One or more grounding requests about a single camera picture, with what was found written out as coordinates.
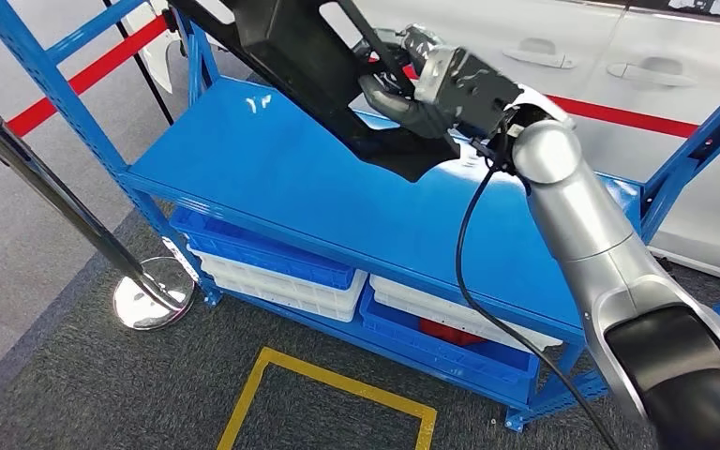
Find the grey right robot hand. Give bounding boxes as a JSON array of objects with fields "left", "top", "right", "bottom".
[{"left": 353, "top": 23, "right": 526, "bottom": 142}]

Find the black plastic plate frame part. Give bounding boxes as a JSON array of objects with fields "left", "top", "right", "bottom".
[{"left": 167, "top": 0, "right": 464, "bottom": 184}]

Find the blue metal shelf rack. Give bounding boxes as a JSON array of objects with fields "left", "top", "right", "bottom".
[{"left": 0, "top": 0, "right": 720, "bottom": 433}]

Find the white car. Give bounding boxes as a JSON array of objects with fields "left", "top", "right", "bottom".
[{"left": 127, "top": 0, "right": 720, "bottom": 290}]

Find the red barrier belt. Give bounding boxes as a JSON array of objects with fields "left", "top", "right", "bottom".
[
  {"left": 6, "top": 15, "right": 170, "bottom": 139},
  {"left": 368, "top": 55, "right": 720, "bottom": 155}
]

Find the red item in bin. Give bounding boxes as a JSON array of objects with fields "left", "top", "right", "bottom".
[{"left": 418, "top": 318, "right": 487, "bottom": 348}]

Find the yellow floor tape square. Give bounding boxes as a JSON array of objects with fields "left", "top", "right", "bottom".
[{"left": 216, "top": 346, "right": 439, "bottom": 450}]

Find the thin black pole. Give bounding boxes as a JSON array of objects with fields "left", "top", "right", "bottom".
[{"left": 101, "top": 0, "right": 175, "bottom": 126}]

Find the white label sticker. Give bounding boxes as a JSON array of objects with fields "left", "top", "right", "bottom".
[{"left": 162, "top": 235, "right": 199, "bottom": 279}]

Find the white car door handle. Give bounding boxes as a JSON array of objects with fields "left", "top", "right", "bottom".
[
  {"left": 606, "top": 56, "right": 698, "bottom": 89},
  {"left": 501, "top": 37, "right": 578, "bottom": 70}
]

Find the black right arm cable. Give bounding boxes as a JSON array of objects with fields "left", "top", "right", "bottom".
[{"left": 454, "top": 139, "right": 623, "bottom": 450}]

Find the chrome stanchion post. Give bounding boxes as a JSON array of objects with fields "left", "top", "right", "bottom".
[{"left": 0, "top": 114, "right": 197, "bottom": 332}]

